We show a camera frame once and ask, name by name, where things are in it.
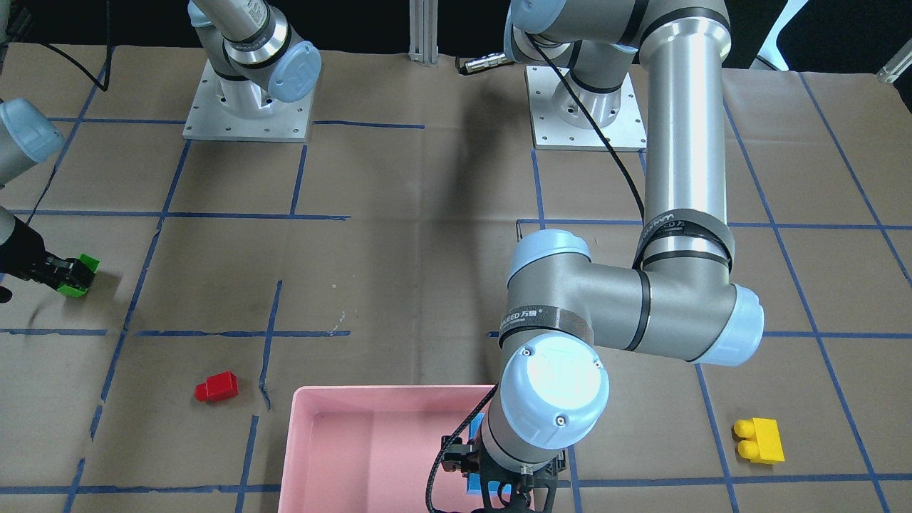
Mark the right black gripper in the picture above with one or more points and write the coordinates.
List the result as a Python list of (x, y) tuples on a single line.
[(23, 254)]

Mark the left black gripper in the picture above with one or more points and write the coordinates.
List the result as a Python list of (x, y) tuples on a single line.
[(459, 461)]

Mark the green toy block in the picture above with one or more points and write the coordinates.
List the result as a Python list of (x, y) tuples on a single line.
[(77, 276)]

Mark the yellow toy block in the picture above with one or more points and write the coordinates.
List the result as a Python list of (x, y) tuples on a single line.
[(759, 440)]

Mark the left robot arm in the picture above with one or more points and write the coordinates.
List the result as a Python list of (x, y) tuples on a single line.
[(674, 300)]

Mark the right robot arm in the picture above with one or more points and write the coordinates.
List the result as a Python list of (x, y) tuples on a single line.
[(248, 41)]

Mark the pink plastic box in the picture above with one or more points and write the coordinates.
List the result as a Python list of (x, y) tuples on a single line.
[(368, 448)]

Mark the red toy block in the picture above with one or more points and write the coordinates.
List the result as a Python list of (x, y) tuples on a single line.
[(218, 387)]

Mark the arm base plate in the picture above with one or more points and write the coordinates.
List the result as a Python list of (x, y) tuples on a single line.
[(240, 111), (559, 124)]

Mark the aluminium frame post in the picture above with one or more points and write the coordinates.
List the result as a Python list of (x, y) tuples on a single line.
[(422, 47)]

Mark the silver cable connector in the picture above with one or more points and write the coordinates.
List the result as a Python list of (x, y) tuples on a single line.
[(474, 66)]

